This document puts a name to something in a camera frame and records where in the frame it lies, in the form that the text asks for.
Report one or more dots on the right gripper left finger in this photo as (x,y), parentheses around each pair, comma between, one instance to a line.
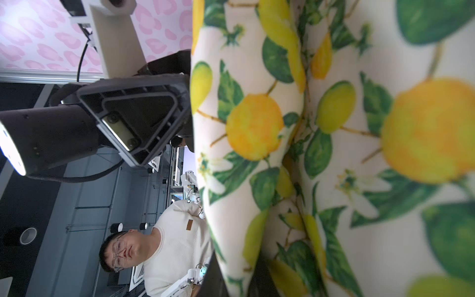
(213,284)

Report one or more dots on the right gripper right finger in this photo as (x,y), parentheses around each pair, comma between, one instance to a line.
(261,284)

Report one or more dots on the lemon print skirt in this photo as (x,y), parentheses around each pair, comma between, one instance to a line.
(336,139)

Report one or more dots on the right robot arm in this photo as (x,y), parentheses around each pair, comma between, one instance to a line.
(139,116)

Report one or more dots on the person in cream shirt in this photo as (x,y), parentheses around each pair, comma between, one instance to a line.
(179,241)

